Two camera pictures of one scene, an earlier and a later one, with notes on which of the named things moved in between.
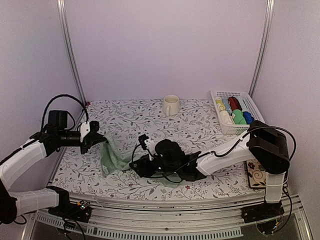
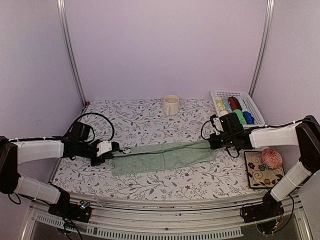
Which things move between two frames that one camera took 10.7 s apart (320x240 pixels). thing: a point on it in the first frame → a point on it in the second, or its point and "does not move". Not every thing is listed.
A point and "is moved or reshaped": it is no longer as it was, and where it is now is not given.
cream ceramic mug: [171, 105] does not move
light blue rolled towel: [226, 103] does not move
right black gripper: [144, 162] → [215, 144]
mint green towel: [115, 156] is moved or reshaped
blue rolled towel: [247, 116] does not move
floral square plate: [256, 174] does not move
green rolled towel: [239, 118] does not move
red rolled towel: [234, 103] does not move
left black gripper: [91, 138] → [108, 155]
